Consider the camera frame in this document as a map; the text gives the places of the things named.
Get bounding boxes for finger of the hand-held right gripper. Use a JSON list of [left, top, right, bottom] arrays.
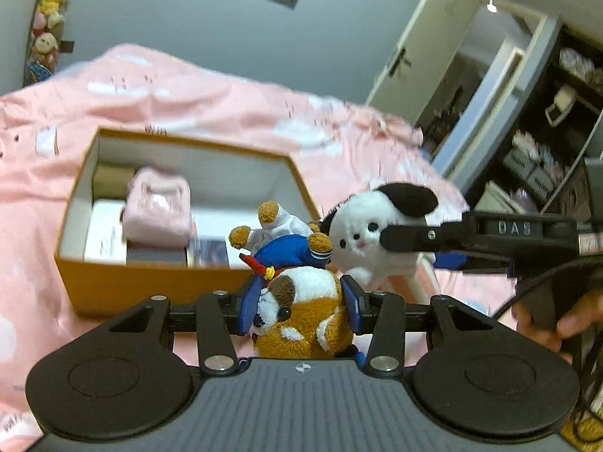
[[432, 250, 515, 275], [378, 223, 472, 253]]

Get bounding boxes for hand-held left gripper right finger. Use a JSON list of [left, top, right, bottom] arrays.
[[340, 275, 506, 374]]

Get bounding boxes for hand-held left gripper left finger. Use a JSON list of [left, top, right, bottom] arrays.
[[108, 276, 263, 374]]

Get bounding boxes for brown plush toy blue outfit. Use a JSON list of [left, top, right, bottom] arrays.
[[228, 201, 360, 359]]

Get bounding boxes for white plush dog black ears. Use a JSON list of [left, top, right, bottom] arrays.
[[320, 182, 442, 305]]

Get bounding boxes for orange cardboard box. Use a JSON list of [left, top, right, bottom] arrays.
[[53, 127, 327, 319]]

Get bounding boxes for pale pink fabric pouch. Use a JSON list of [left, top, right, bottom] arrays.
[[121, 168, 195, 249]]

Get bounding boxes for person's right hand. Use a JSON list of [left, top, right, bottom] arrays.
[[511, 289, 603, 354]]

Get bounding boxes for dark glossy card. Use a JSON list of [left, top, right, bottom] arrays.
[[185, 237, 231, 270]]

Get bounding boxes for dark storage shelf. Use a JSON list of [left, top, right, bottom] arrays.
[[471, 33, 603, 229]]

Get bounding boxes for small white box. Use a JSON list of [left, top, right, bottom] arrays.
[[83, 199, 129, 265]]

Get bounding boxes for small beige box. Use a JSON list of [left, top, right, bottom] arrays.
[[92, 162, 138, 199]]

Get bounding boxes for white door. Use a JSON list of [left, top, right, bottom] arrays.
[[365, 0, 482, 126]]

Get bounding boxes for pink printed blanket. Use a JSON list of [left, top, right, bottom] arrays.
[[0, 43, 519, 438]]

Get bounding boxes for row of plush toys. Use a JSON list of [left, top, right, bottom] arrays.
[[23, 0, 80, 86]]

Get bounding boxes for black braided cable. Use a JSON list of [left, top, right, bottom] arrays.
[[490, 261, 603, 321]]

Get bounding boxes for grey door frame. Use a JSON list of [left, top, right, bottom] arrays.
[[430, 13, 562, 180]]

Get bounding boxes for black door handle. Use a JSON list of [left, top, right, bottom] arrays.
[[385, 49, 412, 76]]

